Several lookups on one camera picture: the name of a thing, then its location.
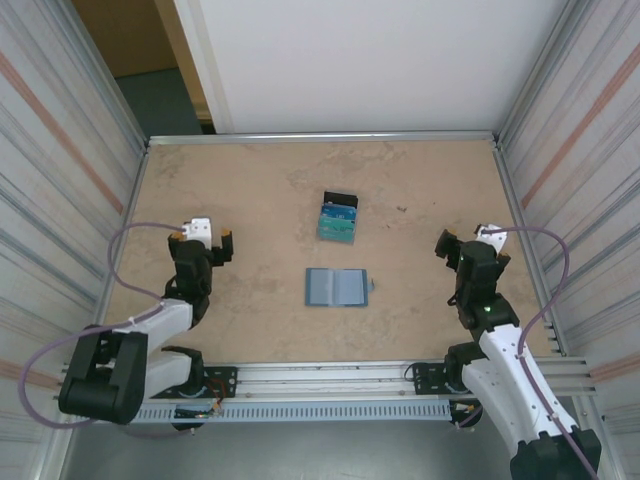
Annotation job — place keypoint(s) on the aluminium table end rail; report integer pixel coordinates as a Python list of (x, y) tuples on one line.
[(325, 136)]

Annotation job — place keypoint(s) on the dark blue card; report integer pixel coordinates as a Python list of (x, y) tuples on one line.
[(335, 209)]

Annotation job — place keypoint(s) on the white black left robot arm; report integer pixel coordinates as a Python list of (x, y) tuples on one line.
[(170, 320)]

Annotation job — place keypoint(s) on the white door frame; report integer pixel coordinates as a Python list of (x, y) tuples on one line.
[(200, 50)]

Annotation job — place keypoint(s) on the aluminium frame post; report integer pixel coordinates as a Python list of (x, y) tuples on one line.
[(537, 75), (109, 75)]

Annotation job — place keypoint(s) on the brown wooden door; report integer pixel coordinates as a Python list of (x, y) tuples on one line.
[(125, 35)]

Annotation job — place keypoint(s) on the green card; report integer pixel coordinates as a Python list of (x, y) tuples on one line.
[(335, 235)]

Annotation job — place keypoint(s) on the light blue card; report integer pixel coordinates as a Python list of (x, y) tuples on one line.
[(330, 224)]

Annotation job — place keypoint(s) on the aluminium table side rail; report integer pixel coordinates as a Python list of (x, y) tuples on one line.
[(513, 190), (133, 190)]

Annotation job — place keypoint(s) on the teal leather card holder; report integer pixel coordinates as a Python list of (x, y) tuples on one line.
[(335, 287)]

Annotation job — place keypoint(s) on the grey metal shelf plate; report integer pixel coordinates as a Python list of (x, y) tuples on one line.
[(325, 455)]

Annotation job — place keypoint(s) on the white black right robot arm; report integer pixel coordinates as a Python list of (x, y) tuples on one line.
[(510, 380)]

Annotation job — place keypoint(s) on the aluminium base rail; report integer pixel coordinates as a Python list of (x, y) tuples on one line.
[(325, 380)]

